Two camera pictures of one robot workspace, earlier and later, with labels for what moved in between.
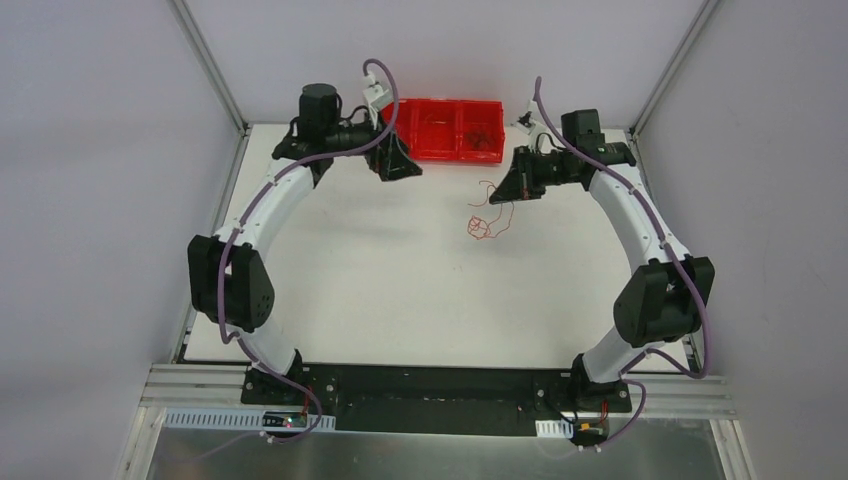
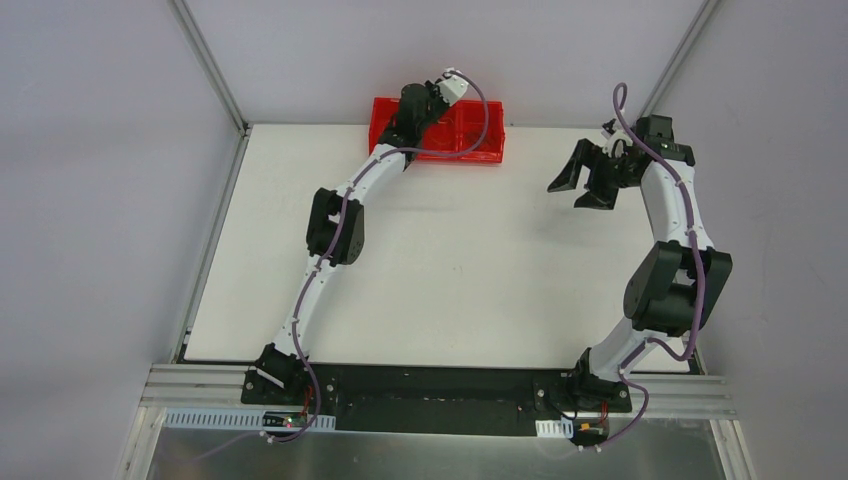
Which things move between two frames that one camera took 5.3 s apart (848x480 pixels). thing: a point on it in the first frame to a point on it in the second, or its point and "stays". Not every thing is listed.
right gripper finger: [512, 187] to [586, 153]
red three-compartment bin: [450, 130] stays
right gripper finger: [518, 194] to [604, 199]
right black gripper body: [527, 171] to [607, 169]
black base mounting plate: [427, 399] stays
